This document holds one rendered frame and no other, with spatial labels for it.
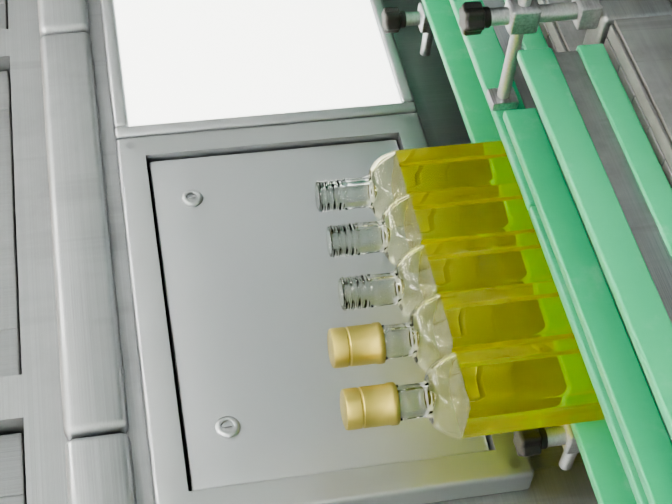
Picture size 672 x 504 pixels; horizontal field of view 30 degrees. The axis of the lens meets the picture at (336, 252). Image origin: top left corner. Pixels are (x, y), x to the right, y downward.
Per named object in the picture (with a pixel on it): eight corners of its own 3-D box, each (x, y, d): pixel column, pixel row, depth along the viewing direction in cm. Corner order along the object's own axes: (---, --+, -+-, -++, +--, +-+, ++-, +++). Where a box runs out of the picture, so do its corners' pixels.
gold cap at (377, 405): (401, 432, 102) (348, 439, 101) (391, 412, 105) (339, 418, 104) (400, 393, 101) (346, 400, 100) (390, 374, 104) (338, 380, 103)
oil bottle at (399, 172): (569, 169, 125) (359, 189, 121) (581, 129, 120) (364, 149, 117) (586, 211, 121) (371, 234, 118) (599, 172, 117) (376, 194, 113)
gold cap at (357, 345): (388, 363, 104) (336, 369, 103) (379, 363, 108) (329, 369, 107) (383, 321, 104) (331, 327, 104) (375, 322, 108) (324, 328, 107)
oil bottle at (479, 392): (647, 360, 111) (412, 389, 107) (665, 322, 106) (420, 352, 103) (670, 414, 107) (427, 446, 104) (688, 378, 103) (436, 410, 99)
